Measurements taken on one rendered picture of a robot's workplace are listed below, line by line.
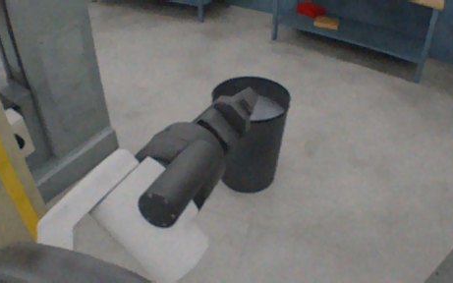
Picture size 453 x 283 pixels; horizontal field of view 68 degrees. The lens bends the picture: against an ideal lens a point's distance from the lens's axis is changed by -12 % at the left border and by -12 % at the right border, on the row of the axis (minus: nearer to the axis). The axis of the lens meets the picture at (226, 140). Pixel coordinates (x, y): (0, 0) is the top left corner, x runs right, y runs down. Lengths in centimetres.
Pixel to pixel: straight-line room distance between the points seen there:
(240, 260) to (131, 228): 188
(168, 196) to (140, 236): 6
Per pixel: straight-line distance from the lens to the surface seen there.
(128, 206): 32
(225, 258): 219
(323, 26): 435
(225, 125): 45
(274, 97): 244
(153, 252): 33
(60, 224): 31
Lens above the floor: 185
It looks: 40 degrees down
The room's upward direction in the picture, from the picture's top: straight up
